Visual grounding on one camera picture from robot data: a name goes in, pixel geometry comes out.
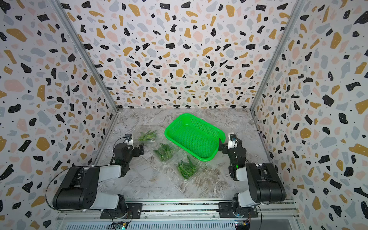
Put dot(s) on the green plastic mesh basket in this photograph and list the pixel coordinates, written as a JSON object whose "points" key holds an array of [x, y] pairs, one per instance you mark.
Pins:
{"points": [[196, 136]]}

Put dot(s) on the right circuit board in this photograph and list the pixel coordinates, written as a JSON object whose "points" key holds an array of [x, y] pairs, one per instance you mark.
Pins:
{"points": [[242, 225]]}

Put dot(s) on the left circuit board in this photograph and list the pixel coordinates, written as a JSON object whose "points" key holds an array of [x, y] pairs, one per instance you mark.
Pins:
{"points": [[119, 226]]}

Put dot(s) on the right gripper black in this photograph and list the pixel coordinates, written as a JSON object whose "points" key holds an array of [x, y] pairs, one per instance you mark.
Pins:
{"points": [[225, 146]]}

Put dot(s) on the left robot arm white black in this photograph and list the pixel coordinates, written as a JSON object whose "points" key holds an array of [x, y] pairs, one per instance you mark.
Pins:
{"points": [[79, 188]]}

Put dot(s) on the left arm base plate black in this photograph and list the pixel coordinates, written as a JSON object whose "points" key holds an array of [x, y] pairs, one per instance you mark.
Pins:
{"points": [[129, 211]]}

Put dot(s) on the right corner aluminium post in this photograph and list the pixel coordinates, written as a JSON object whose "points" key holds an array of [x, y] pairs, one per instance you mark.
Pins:
{"points": [[279, 49]]}

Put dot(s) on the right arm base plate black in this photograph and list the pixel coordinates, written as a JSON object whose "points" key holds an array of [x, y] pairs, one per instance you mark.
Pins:
{"points": [[231, 210]]}

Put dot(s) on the circuit board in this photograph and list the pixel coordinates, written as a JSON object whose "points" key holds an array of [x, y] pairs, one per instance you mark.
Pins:
{"points": [[242, 225], [119, 226]]}

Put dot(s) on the aluminium front rail frame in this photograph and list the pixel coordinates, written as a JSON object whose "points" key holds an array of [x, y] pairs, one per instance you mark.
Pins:
{"points": [[186, 214]]}

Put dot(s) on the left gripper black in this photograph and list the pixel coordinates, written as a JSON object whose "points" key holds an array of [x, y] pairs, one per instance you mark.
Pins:
{"points": [[136, 149]]}

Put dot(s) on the clear container peppers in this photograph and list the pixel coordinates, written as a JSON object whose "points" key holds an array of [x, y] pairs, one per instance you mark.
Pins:
{"points": [[166, 152], [148, 133], [189, 167]]}

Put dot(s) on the left corner aluminium post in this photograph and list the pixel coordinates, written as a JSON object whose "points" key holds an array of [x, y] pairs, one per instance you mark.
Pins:
{"points": [[57, 7]]}

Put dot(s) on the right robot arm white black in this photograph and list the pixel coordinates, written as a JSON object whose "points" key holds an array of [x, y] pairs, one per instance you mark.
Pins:
{"points": [[264, 184]]}

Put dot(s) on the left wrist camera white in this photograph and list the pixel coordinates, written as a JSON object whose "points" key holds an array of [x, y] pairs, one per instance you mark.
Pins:
{"points": [[128, 139]]}

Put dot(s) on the corner aluminium post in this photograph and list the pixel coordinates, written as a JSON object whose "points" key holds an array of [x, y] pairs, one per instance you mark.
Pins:
{"points": [[279, 49], [57, 7]]}

